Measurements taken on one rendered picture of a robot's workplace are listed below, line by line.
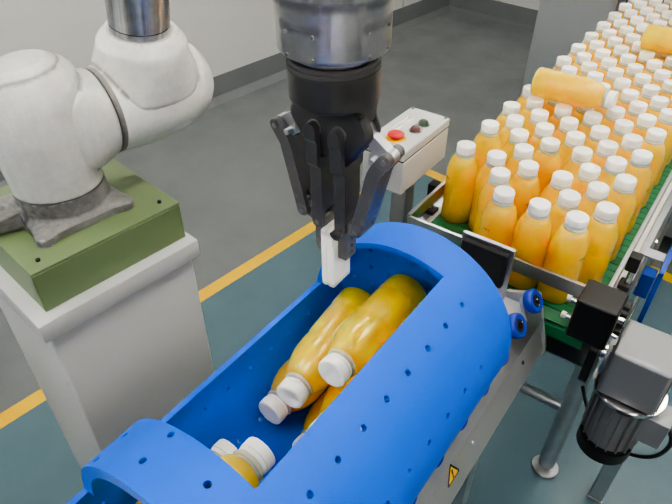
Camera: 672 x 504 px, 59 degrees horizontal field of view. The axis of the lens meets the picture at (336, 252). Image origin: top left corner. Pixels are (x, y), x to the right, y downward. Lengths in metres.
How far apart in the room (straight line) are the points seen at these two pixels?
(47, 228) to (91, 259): 0.09
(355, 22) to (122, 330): 0.88
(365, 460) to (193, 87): 0.75
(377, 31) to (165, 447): 0.39
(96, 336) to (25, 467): 1.09
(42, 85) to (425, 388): 0.72
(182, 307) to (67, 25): 2.48
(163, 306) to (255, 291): 1.32
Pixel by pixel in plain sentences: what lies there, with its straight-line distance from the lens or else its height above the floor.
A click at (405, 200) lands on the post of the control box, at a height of 0.93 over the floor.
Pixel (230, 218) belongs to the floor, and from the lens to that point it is 2.95.
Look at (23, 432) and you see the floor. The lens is 2.30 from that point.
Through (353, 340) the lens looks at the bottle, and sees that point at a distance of 0.72.
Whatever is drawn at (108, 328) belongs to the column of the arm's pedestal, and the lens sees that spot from 1.17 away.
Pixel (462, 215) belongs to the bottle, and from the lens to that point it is 1.36.
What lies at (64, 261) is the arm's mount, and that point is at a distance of 1.07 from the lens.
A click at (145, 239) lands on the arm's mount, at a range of 1.13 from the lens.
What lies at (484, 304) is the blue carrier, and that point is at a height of 1.19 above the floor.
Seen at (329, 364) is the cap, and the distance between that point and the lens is 0.71.
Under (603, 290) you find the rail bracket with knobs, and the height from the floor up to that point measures 1.00.
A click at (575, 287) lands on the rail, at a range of 1.17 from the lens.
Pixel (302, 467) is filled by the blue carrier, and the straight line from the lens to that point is 0.57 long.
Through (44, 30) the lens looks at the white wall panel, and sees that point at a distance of 3.49.
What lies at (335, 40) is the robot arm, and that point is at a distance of 0.44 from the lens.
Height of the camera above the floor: 1.70
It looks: 39 degrees down
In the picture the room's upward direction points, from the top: straight up
